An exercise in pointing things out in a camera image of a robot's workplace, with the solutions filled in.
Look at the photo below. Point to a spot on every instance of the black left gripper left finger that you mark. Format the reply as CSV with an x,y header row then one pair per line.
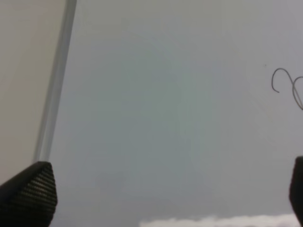
x,y
29,199

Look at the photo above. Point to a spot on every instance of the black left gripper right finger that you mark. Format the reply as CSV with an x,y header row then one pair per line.
x,y
296,189

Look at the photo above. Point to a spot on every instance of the white aluminium-framed whiteboard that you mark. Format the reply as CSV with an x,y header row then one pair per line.
x,y
179,113

